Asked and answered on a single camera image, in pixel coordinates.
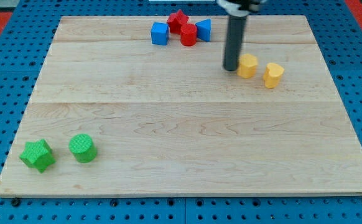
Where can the green cylinder block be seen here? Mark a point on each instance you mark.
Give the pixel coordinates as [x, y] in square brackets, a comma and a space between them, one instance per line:
[82, 147]

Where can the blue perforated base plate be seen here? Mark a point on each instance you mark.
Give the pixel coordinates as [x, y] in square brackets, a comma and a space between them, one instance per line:
[25, 40]

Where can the green star block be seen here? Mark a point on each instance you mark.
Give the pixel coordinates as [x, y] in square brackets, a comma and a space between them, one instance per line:
[37, 155]

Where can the blue cube block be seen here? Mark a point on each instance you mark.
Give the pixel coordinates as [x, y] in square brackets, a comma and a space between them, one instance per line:
[159, 33]

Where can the yellow hexagon block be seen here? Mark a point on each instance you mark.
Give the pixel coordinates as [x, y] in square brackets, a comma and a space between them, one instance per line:
[247, 66]

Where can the red cylinder block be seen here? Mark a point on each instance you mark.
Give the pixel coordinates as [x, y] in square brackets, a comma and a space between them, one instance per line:
[188, 34]

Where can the blue triangle block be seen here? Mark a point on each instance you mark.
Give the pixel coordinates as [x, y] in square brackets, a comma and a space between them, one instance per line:
[204, 30]

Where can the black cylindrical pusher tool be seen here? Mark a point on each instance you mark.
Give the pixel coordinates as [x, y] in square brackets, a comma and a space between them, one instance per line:
[233, 43]

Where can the wooden board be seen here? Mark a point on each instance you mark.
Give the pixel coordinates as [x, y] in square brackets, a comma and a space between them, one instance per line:
[168, 121]

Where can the yellow heart block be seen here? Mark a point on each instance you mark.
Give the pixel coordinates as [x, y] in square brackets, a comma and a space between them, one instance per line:
[272, 75]

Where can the red star block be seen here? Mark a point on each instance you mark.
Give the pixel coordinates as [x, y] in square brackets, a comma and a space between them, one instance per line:
[176, 20]

